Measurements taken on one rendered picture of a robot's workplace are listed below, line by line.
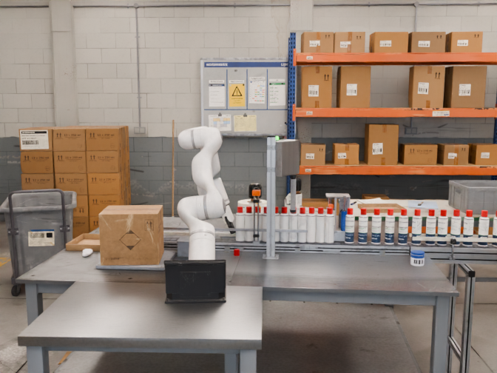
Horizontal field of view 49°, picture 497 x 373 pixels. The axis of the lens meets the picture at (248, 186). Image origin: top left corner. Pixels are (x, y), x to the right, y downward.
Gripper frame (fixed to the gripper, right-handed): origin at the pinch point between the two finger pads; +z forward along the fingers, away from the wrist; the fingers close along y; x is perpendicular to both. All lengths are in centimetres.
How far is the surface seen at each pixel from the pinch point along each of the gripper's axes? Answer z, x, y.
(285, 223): 5.9, -30.7, -2.5
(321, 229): 16, -49, -2
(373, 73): -58, -168, 450
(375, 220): 20, -80, -2
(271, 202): -10.5, -28.6, -15.8
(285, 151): -34, -45, -16
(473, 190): 55, -167, 128
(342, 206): 10, -65, 15
